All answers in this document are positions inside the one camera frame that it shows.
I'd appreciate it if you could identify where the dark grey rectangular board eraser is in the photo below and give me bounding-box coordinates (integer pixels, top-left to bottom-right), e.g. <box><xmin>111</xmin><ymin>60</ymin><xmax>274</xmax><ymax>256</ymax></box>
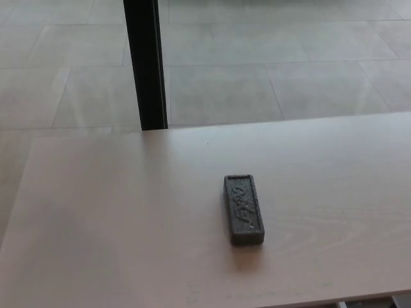
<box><xmin>223</xmin><ymin>174</ymin><xmax>266</xmax><ymax>248</ymax></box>

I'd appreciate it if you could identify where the black metal vertical post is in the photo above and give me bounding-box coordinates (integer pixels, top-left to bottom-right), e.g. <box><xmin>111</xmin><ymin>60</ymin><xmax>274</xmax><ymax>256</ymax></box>
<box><xmin>123</xmin><ymin>0</ymin><xmax>170</xmax><ymax>131</ymax></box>

